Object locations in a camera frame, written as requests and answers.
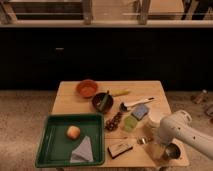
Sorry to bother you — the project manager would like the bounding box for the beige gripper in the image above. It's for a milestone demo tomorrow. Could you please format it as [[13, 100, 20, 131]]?
[[147, 142, 166, 160]]

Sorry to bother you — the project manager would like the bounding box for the silver metal fork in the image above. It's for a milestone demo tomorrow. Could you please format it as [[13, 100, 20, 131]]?
[[137, 137, 153, 145]]

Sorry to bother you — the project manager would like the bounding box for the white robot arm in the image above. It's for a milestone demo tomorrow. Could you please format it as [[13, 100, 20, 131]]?
[[147, 110, 213, 160]]

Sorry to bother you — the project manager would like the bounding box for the green vegetable in bowl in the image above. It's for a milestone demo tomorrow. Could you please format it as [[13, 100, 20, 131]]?
[[99, 90, 109, 110]]

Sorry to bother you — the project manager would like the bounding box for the dark brown bowl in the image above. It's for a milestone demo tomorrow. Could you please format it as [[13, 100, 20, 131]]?
[[92, 93, 114, 113]]

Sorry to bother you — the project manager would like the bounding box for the red bowl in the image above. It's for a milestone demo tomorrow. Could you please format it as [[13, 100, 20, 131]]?
[[76, 79, 98, 98]]

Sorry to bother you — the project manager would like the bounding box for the metal cup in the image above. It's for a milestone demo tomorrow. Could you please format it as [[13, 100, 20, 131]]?
[[163, 143, 181, 160]]

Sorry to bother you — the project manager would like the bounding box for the white cup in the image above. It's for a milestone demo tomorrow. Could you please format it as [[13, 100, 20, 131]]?
[[146, 110, 164, 129]]

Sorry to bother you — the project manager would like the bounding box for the green cup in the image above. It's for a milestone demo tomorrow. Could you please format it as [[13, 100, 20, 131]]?
[[123, 115, 137, 132]]

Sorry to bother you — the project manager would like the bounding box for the blue yellow sponge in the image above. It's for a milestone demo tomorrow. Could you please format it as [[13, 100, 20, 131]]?
[[132, 104, 149, 120]]

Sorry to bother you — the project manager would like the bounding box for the bunch of dark grapes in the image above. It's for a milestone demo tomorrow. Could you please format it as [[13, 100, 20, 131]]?
[[105, 112, 123, 131]]

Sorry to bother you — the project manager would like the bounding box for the yellow corn cob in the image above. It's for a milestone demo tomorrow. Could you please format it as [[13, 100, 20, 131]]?
[[111, 90, 130, 97]]

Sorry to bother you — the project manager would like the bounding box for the grey folded cloth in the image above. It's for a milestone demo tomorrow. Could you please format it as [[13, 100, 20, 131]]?
[[70, 136, 94, 163]]

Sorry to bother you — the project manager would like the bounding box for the orange yellow fruit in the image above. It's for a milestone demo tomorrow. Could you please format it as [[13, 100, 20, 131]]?
[[67, 126, 81, 139]]

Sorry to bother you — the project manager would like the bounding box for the green plastic tray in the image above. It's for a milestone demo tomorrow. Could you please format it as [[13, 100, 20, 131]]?
[[35, 113, 105, 168]]

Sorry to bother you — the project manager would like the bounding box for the white handled spoon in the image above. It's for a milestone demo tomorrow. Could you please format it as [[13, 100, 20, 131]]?
[[119, 97, 154, 112]]

